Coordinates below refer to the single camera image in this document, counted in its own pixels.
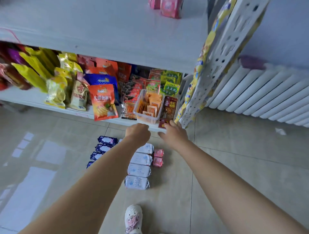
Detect white radiator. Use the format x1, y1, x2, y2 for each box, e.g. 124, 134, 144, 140
206, 60, 309, 128

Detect purple cloth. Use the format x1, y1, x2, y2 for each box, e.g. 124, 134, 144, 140
239, 55, 267, 70

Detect plain yellow snack bag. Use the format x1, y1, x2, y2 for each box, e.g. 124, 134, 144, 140
11, 47, 61, 93

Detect row of red strip packets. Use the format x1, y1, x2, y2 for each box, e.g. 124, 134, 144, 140
117, 62, 145, 120

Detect person's left shoe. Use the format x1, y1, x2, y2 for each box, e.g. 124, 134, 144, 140
124, 204, 143, 234

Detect green red snack packet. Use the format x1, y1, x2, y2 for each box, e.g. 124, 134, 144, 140
145, 69, 167, 93

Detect person's left forearm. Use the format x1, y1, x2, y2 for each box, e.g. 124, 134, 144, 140
19, 137, 145, 234

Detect person's right forearm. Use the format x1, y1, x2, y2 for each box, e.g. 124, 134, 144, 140
176, 141, 309, 234

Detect pile of red bags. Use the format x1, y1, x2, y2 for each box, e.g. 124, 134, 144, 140
0, 42, 32, 92

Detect person's right hand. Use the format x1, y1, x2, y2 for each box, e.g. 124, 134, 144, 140
157, 120, 189, 152

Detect clear box of orange sachets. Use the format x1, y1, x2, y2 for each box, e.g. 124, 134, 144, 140
133, 89, 165, 125

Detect yellow chip bag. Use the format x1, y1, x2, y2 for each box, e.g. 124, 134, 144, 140
44, 53, 84, 109

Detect brown snack box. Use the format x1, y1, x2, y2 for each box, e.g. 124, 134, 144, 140
158, 95, 178, 129

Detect beige snack bag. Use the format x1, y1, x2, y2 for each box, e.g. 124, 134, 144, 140
67, 72, 90, 111

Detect orange chip bag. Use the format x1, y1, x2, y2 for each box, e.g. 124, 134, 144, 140
88, 84, 119, 122

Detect orange red snack bag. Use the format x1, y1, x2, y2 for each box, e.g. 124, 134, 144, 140
84, 59, 119, 76

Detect white metal shelf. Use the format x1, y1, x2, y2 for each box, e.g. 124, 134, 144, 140
0, 0, 209, 133

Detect person's left hand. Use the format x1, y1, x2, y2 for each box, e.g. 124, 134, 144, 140
124, 123, 151, 148

